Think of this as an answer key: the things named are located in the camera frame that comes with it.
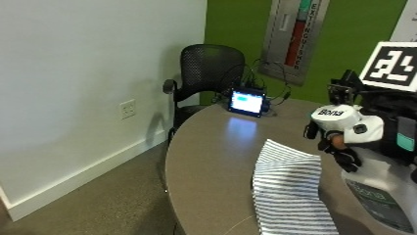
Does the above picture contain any white spray bottle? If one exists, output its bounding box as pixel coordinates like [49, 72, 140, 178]
[309, 104, 417, 235]

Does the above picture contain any striped grey white cloth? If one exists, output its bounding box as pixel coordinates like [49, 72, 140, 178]
[250, 138, 340, 235]

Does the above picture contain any small black screen device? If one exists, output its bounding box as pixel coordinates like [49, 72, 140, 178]
[226, 86, 268, 118]

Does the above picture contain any white marker cube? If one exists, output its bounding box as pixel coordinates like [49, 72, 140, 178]
[358, 40, 417, 93]

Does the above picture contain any black mesh office chair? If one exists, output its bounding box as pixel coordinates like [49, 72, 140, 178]
[161, 43, 248, 142]

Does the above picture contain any black cables bundle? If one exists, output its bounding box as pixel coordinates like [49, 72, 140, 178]
[214, 58, 293, 118]

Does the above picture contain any white wall sign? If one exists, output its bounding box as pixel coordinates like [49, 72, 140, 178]
[388, 0, 417, 43]

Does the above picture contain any white wall outlet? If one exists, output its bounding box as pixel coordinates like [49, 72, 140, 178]
[118, 98, 138, 120]

